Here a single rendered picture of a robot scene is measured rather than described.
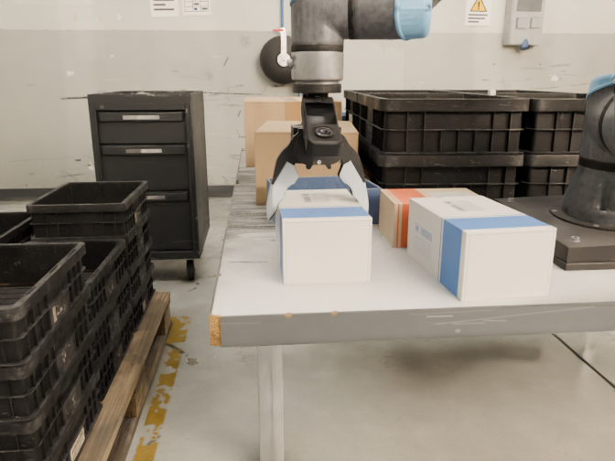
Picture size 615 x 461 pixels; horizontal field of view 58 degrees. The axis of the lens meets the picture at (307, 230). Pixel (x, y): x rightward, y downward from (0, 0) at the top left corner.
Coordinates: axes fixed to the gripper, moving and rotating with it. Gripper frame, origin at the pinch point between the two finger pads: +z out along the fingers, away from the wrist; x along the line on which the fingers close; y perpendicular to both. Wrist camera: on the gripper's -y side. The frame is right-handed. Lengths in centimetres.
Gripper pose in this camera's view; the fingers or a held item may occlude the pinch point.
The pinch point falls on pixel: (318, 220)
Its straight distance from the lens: 83.1
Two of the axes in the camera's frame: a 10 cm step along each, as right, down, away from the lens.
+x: -9.9, 0.3, -1.0
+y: -1.1, -2.7, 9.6
